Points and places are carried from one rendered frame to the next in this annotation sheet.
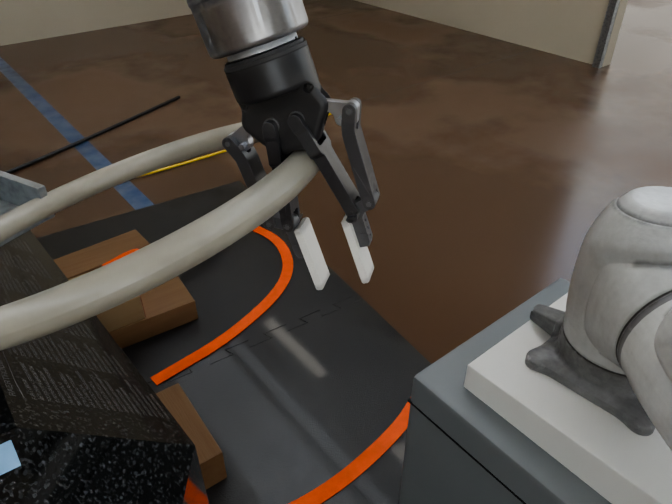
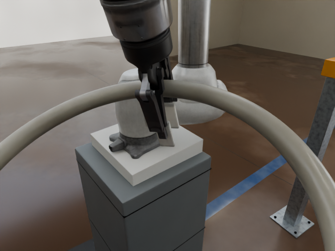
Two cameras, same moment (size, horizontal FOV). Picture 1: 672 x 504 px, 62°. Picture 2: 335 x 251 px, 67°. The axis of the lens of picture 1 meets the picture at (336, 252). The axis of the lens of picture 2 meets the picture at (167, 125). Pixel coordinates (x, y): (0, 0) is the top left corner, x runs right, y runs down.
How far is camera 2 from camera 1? 65 cm
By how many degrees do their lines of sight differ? 74
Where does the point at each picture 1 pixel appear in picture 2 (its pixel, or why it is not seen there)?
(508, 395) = (150, 166)
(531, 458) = (170, 173)
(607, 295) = not seen: hidden behind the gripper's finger
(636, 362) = (179, 110)
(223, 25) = (169, 9)
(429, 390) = (132, 198)
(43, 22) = not seen: outside the picture
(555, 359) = (139, 148)
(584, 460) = (177, 156)
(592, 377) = (153, 139)
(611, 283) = not seen: hidden behind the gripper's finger
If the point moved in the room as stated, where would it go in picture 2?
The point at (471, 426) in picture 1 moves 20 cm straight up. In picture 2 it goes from (153, 188) to (152, 135)
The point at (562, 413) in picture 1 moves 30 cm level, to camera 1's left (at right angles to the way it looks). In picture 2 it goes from (161, 154) to (158, 222)
